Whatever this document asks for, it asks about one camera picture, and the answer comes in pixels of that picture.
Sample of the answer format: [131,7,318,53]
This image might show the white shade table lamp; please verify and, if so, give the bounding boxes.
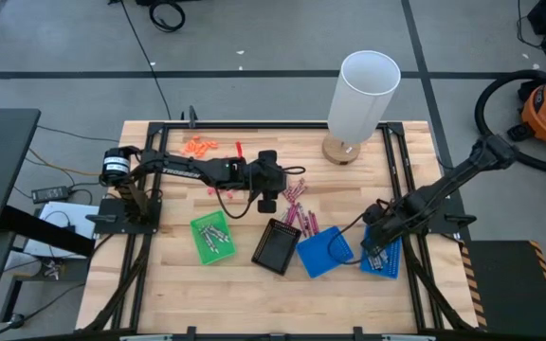
[321,49,403,166]

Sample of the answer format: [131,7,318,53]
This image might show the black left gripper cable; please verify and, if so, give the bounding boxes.
[213,165,307,221]

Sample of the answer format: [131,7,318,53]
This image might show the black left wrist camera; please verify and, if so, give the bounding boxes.
[256,198,278,215]

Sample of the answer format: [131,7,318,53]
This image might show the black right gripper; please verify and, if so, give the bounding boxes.
[361,203,410,260]

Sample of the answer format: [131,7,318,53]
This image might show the yellow floor cable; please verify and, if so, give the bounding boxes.
[26,147,113,177]

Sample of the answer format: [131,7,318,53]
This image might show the black clamp handle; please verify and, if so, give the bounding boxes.
[181,104,199,129]

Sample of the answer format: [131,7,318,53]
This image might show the black stand leg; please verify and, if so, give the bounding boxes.
[0,204,97,260]

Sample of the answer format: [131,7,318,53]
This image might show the black mat striped edge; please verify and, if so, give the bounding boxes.
[460,239,546,340]

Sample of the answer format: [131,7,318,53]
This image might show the black power adapter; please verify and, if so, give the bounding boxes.
[30,185,71,205]

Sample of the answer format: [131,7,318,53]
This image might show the coiled black cable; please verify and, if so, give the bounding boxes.
[148,0,187,33]

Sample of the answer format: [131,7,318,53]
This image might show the metal keys bundle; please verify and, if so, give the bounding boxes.
[43,260,64,280]

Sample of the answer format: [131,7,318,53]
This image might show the black plastic basket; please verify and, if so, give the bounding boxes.
[250,217,303,277]

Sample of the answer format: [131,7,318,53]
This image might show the pile of crayons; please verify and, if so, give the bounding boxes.
[202,226,222,247]

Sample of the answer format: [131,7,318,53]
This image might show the black floor cable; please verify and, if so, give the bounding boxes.
[119,0,173,122]

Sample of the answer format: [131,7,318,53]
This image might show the blue plastic basket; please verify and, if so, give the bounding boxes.
[295,224,355,279]
[359,223,403,279]

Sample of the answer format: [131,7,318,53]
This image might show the white paper sheet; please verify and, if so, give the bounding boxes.
[22,201,101,260]

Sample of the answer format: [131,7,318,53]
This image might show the green plastic basket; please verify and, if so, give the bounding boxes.
[190,209,238,266]

